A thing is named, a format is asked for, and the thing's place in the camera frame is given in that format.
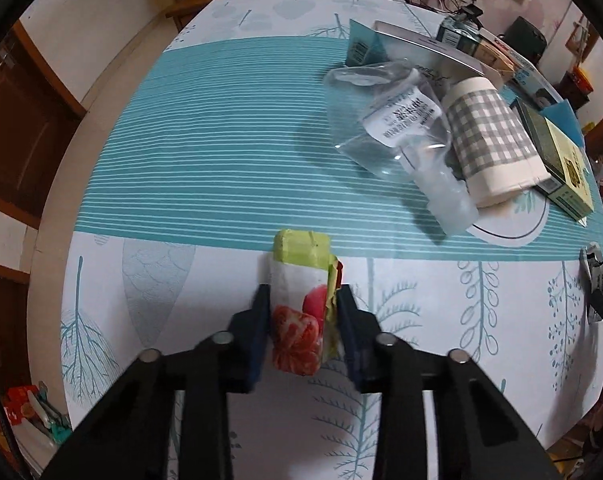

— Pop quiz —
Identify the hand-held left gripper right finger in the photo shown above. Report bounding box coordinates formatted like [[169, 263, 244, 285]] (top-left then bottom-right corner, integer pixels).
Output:
[[334, 284, 562, 480]]

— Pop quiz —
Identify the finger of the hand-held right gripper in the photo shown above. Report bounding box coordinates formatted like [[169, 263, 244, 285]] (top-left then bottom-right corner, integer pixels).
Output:
[[580, 241, 603, 348]]

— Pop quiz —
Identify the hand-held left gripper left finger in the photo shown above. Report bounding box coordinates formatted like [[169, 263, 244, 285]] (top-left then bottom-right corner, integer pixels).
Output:
[[41, 284, 272, 480]]

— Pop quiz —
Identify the crushed fruit juice carton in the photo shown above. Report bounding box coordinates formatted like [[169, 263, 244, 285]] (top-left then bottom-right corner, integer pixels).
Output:
[[266, 229, 345, 377]]

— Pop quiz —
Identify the green yellow flat box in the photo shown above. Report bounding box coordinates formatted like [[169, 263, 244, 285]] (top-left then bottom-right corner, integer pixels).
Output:
[[509, 97, 595, 228]]

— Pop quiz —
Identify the blue face mask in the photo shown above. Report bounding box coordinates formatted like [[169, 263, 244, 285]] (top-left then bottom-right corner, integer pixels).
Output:
[[541, 95, 585, 148]]

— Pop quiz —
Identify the checked white paper roll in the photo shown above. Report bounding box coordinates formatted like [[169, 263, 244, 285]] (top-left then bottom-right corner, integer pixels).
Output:
[[440, 76, 552, 208]]

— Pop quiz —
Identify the red tin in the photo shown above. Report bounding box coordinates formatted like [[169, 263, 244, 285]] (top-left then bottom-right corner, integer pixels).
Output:
[[564, 65, 593, 106]]

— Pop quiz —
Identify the long white printed box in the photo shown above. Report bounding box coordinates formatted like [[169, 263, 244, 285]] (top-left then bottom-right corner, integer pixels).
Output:
[[479, 27, 565, 106]]

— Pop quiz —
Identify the clear plastic bag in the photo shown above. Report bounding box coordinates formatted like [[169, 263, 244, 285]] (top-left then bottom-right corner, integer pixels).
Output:
[[324, 58, 479, 237]]

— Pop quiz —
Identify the tan cardboard box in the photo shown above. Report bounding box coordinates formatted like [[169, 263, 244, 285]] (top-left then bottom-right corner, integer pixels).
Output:
[[474, 35, 515, 83]]

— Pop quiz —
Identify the red printed box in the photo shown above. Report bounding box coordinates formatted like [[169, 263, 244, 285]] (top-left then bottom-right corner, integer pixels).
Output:
[[4, 385, 39, 426]]

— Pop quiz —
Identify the dark green air fryer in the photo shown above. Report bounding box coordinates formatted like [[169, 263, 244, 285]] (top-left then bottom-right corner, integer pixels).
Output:
[[504, 16, 547, 53]]

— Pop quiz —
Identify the dark green carton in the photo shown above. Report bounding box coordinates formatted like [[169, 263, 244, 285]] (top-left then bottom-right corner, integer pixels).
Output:
[[435, 14, 482, 56]]

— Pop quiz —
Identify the black charger device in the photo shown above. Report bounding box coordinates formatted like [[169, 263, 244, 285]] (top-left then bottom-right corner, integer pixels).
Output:
[[454, 4, 485, 23]]

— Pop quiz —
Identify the white teal flat box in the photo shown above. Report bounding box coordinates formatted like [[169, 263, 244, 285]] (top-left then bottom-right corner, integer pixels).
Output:
[[345, 19, 485, 86]]

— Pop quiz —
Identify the brown wooden door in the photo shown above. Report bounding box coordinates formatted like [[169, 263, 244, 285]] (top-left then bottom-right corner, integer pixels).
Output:
[[0, 25, 89, 221]]

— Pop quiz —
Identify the wooden television cabinet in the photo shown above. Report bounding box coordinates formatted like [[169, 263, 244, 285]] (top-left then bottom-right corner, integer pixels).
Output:
[[165, 0, 487, 31]]

